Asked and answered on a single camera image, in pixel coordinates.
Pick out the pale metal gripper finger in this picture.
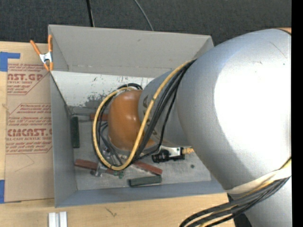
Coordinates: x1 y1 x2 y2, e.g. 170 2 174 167
94 164 106 177

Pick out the grey metal bin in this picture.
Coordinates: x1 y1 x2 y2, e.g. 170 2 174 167
48 24 229 208

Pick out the brown cardboard board red print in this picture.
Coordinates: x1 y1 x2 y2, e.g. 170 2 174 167
0 41 55 203

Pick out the red-brown flat block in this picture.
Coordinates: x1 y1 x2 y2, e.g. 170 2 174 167
131 161 164 175
74 159 115 174

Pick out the black cylinder on white bracket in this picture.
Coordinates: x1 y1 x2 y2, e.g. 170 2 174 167
151 146 195 164

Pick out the dark green flat block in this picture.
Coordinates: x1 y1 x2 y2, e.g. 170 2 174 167
71 116 80 149
127 175 163 187

